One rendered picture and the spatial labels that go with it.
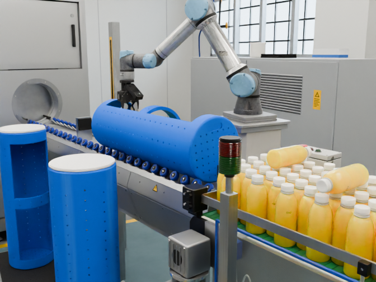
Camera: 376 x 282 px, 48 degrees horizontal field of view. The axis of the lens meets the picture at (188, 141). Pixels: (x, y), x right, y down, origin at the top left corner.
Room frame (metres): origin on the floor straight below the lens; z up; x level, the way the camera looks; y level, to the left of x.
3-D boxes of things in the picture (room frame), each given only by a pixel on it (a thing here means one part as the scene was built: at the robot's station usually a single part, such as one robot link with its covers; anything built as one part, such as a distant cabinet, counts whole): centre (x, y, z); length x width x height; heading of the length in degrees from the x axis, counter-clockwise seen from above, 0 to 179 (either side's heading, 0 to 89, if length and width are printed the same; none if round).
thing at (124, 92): (2.26, 0.33, 1.29); 0.09 x 0.08 x 0.12; 39
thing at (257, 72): (2.18, -0.31, 1.35); 0.13 x 0.12 x 0.14; 161
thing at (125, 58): (2.26, 0.32, 1.45); 0.09 x 0.08 x 0.11; 71
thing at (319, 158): (1.69, -0.51, 1.05); 0.20 x 0.10 x 0.10; 39
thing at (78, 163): (1.75, 0.45, 1.03); 0.28 x 0.28 x 0.01
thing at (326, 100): (4.07, -0.76, 0.72); 2.15 x 0.54 x 1.45; 28
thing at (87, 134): (2.71, 0.67, 1.00); 0.10 x 0.04 x 0.15; 129
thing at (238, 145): (1.14, -0.12, 1.23); 0.06 x 0.06 x 0.04
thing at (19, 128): (2.58, 1.03, 1.03); 0.28 x 0.28 x 0.01
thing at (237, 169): (1.14, -0.12, 1.18); 0.06 x 0.06 x 0.05
